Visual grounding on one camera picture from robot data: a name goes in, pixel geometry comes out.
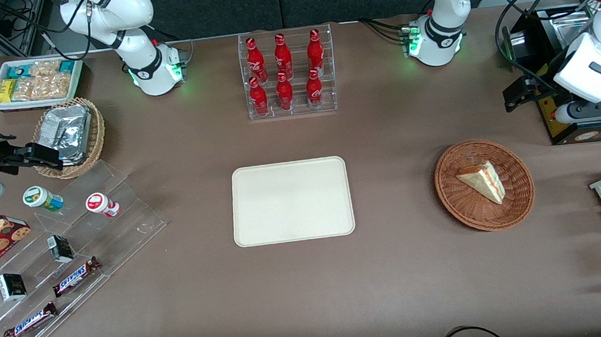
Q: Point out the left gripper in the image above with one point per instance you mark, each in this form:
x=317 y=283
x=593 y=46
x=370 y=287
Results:
x=539 y=86

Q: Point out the triangular sandwich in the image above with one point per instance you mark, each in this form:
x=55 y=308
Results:
x=484 y=182

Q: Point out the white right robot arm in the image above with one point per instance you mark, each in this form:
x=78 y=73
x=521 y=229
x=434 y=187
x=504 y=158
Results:
x=137 y=58

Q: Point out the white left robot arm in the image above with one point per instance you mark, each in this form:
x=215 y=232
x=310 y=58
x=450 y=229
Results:
x=442 y=0

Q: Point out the light wicker basket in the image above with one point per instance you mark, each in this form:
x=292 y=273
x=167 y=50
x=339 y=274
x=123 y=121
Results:
x=98 y=132

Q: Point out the round brown wicker basket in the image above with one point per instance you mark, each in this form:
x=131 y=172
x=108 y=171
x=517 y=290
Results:
x=462 y=205

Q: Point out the cream plastic tray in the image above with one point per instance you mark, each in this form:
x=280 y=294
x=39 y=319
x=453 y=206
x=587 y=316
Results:
x=292 y=201

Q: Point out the green lid white cup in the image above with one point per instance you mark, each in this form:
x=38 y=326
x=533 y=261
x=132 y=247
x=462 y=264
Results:
x=41 y=198

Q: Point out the silver foil packs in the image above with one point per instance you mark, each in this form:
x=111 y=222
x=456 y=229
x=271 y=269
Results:
x=68 y=132

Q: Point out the black food warmer case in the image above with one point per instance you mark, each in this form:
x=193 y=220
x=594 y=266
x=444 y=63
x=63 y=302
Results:
x=557 y=129

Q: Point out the clear bag of crackers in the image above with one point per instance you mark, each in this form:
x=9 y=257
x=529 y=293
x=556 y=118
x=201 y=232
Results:
x=52 y=86
x=23 y=89
x=45 y=68

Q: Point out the yellow snack pack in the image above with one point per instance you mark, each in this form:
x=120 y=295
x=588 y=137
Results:
x=6 y=91

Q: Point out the red lid white cup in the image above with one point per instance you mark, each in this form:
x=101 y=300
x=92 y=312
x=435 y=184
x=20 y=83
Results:
x=101 y=204

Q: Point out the steel warmer pan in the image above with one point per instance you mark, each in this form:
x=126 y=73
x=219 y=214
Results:
x=573 y=28

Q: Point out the teal snack pack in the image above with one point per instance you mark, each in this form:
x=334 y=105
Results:
x=16 y=72
x=67 y=66

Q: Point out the small black carton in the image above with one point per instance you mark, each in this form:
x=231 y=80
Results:
x=11 y=287
x=61 y=249

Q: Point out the clear acrylic stepped stand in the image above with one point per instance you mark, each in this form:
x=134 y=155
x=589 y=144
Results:
x=135 y=227

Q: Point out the brown Snickers bar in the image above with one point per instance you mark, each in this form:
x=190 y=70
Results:
x=30 y=322
x=75 y=276

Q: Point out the red cola bottle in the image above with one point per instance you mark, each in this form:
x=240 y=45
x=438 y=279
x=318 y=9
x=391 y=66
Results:
x=258 y=100
x=282 y=56
x=255 y=60
x=315 y=51
x=285 y=95
x=314 y=92

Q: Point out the clear acrylic bottle rack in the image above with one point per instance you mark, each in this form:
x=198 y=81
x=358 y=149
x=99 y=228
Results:
x=299 y=113

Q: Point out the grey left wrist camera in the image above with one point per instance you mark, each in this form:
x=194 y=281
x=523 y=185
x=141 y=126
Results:
x=566 y=114

